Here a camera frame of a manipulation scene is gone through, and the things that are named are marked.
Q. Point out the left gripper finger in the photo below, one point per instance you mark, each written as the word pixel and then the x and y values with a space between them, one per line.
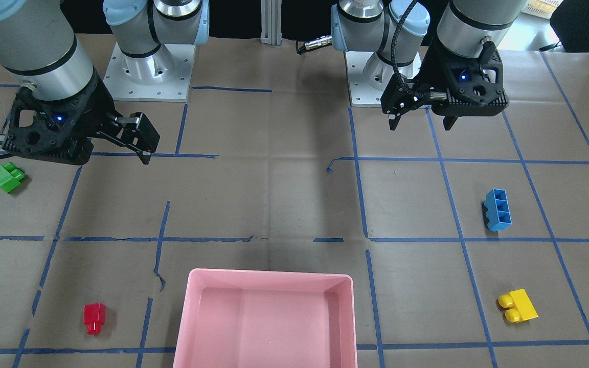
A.
pixel 398 99
pixel 448 122

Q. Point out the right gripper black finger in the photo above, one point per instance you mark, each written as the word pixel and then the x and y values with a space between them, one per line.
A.
pixel 135 133

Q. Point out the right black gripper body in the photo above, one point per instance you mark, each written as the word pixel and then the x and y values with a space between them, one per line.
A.
pixel 95 106

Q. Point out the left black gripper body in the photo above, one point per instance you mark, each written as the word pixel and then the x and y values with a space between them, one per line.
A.
pixel 431 69

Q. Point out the green toy block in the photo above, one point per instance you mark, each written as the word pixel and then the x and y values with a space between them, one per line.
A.
pixel 10 177

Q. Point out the blue toy block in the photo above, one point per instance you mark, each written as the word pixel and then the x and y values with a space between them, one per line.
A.
pixel 497 210

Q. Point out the red toy block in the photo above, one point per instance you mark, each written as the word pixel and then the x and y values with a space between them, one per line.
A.
pixel 94 318

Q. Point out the yellow toy block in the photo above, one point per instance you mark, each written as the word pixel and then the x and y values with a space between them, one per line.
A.
pixel 517 306

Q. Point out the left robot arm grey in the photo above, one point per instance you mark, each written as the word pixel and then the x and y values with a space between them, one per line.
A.
pixel 395 32

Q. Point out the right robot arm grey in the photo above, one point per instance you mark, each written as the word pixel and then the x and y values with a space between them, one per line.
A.
pixel 38 44

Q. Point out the pink plastic box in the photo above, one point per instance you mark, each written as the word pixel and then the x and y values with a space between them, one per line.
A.
pixel 253 318

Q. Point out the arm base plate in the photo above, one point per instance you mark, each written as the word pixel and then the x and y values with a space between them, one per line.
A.
pixel 161 77
pixel 368 77

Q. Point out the aluminium frame post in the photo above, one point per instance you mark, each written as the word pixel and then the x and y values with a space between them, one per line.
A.
pixel 270 14

